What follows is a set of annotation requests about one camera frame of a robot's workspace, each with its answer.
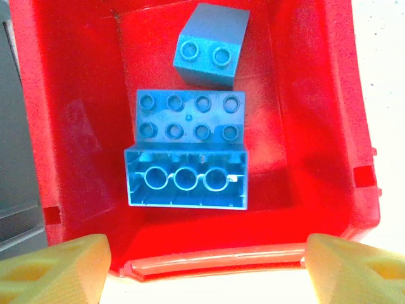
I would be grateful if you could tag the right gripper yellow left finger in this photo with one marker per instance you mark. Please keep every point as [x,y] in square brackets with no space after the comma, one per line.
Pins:
[53,275]

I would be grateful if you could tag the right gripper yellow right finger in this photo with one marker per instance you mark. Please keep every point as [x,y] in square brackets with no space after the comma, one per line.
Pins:
[357,275]

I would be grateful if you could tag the blue lego brick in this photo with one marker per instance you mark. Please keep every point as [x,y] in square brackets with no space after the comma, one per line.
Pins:
[190,117]
[186,193]

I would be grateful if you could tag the small blue slope lego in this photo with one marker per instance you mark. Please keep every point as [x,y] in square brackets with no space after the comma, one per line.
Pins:
[209,57]

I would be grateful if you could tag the gray plastic container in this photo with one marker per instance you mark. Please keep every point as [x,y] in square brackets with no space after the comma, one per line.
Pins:
[16,142]

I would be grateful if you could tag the red plastic container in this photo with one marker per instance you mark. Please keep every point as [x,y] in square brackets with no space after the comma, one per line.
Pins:
[79,111]

